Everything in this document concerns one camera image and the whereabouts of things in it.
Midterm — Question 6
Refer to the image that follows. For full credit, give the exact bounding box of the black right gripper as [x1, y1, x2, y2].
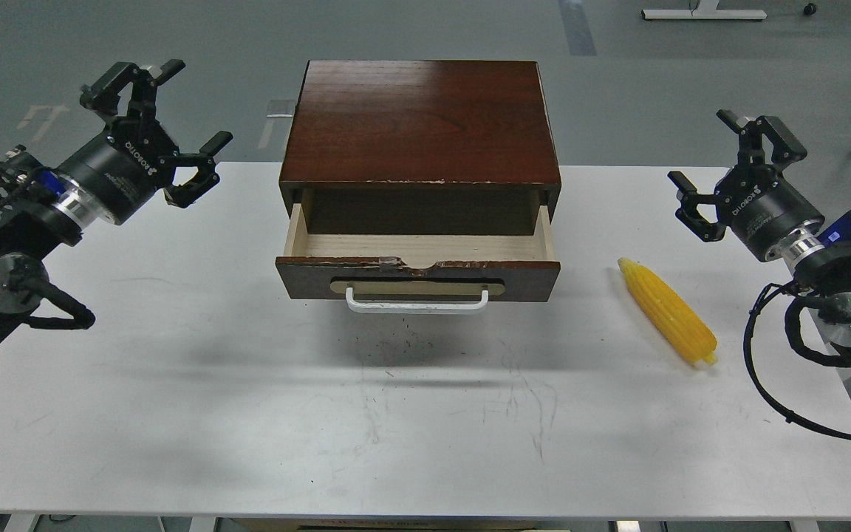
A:
[666, 110, 825, 262]

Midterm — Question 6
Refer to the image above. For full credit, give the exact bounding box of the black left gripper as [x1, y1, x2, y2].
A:
[58, 60, 233, 225]

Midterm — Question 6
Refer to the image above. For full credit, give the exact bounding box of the yellow toy corn cob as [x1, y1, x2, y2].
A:
[617, 257, 718, 366]

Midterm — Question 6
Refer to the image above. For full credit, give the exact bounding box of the wooden drawer with white handle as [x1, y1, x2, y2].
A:
[275, 203, 561, 316]

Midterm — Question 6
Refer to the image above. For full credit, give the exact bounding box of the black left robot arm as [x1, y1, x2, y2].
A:
[0, 58, 233, 344]

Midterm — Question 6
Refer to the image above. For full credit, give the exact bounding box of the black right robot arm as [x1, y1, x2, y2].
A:
[668, 110, 851, 378]

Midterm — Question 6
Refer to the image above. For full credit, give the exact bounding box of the white stand base with casters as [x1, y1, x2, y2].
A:
[641, 0, 818, 21]

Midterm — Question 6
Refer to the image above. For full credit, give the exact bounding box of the dark wooden cabinet box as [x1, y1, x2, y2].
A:
[279, 60, 561, 213]

